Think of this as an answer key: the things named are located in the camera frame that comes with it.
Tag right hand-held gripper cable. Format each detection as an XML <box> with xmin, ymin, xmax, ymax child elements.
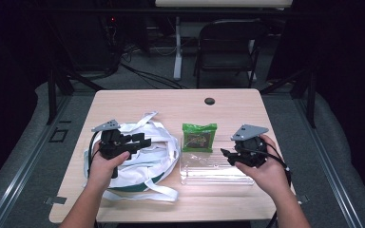
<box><xmin>259</xmin><ymin>142</ymin><xmax>293</xmax><ymax>188</ymax></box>

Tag green snack packet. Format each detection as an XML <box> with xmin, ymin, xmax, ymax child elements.
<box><xmin>182</xmin><ymin>123</ymin><xmax>219</xmax><ymax>154</ymax></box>

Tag white desk leg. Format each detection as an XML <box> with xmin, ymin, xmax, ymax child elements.
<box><xmin>173</xmin><ymin>16</ymin><xmax>183</xmax><ymax>81</ymax></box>

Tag black tape square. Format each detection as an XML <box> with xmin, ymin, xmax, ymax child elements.
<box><xmin>48</xmin><ymin>127</ymin><xmax>69</xmax><ymax>143</ymax></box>

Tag white tote bag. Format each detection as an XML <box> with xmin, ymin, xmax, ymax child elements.
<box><xmin>83</xmin><ymin>110</ymin><xmax>181</xmax><ymax>202</ymax></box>

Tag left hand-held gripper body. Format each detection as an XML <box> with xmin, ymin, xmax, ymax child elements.
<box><xmin>90</xmin><ymin>119</ymin><xmax>133</xmax><ymax>161</ymax></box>

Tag clear plastic tray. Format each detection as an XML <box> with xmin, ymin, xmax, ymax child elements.
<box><xmin>179</xmin><ymin>136</ymin><xmax>256</xmax><ymax>186</ymax></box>

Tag black floor cables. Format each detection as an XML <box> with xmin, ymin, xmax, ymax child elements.
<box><xmin>120</xmin><ymin>61</ymin><xmax>185</xmax><ymax>90</ymax></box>

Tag person's right hand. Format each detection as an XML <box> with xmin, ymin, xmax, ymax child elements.
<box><xmin>234</xmin><ymin>134</ymin><xmax>292</xmax><ymax>200</ymax></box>

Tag black folding chair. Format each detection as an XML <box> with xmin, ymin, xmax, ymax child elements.
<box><xmin>193</xmin><ymin>18</ymin><xmax>269</xmax><ymax>89</ymax></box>

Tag black metal stand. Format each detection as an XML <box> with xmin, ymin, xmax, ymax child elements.
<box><xmin>46</xmin><ymin>65</ymin><xmax>105</xmax><ymax>126</ymax></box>
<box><xmin>259</xmin><ymin>67</ymin><xmax>317</xmax><ymax>129</ymax></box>

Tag hand-held gripper cable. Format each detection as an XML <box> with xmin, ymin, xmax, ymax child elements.
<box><xmin>259</xmin><ymin>142</ymin><xmax>293</xmax><ymax>188</ymax></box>
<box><xmin>86</xmin><ymin>130</ymin><xmax>102</xmax><ymax>179</ymax></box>

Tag aluminium floor rail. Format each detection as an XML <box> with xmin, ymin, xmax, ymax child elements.
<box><xmin>293</xmin><ymin>98</ymin><xmax>364</xmax><ymax>228</ymax></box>
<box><xmin>0</xmin><ymin>94</ymin><xmax>73</xmax><ymax>228</ymax></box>

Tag left hand-held gripper cable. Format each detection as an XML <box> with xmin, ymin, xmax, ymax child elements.
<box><xmin>86</xmin><ymin>130</ymin><xmax>102</xmax><ymax>179</ymax></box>

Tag person's left hand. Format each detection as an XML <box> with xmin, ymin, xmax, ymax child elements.
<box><xmin>88</xmin><ymin>142</ymin><xmax>131</xmax><ymax>192</ymax></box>

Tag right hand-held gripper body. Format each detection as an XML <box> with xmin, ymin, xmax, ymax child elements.
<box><xmin>230</xmin><ymin>123</ymin><xmax>270</xmax><ymax>169</ymax></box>

